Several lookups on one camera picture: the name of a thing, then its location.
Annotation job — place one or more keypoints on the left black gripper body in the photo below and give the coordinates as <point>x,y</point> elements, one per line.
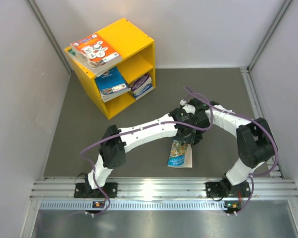
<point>189,139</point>

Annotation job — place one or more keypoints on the light blue treehouse book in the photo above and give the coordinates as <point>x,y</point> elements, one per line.
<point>180,155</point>

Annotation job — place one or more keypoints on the purple 52-storey treehouse book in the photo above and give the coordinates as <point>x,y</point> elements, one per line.
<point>138,85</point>

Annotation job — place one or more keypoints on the blue thick paperback book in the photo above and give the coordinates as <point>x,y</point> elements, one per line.
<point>111,82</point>

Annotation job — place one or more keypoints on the green 104-storey treehouse book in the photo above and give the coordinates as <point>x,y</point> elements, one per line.
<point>97,69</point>

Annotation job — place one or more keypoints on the orange 78-storey treehouse book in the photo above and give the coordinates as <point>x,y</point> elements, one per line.
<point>95,48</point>

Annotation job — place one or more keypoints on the blue 91-storey treehouse book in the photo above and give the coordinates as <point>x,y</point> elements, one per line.
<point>142,93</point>

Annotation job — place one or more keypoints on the dark Tale of Two Cities book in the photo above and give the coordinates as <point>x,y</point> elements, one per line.
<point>109,97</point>

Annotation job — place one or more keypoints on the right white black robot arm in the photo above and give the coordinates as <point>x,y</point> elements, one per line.
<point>255,145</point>

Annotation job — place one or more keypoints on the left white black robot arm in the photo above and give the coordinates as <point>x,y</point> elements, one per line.
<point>178,123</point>

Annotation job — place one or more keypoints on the yellow wooden shelf box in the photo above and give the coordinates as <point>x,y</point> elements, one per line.
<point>138,58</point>

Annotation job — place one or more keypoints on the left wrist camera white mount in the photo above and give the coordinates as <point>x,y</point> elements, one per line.
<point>189,109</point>

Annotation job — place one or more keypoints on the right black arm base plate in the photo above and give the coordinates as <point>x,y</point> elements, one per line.
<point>221,189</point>

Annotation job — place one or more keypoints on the aluminium mounting rail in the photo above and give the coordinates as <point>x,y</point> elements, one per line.
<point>157,194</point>

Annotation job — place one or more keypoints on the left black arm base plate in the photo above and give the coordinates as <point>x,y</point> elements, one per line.
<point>96,189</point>

